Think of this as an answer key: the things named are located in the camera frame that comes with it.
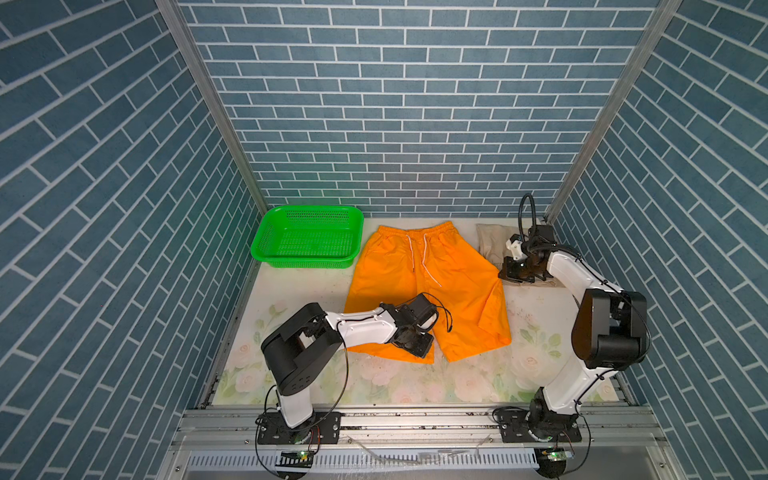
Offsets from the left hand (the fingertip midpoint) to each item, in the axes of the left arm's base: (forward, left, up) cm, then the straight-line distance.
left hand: (427, 351), depth 86 cm
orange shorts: (+31, +8, +1) cm, 33 cm away
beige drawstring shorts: (+39, -27, +3) cm, 48 cm away
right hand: (+22, -24, +9) cm, 34 cm away
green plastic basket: (+46, +42, -1) cm, 62 cm away
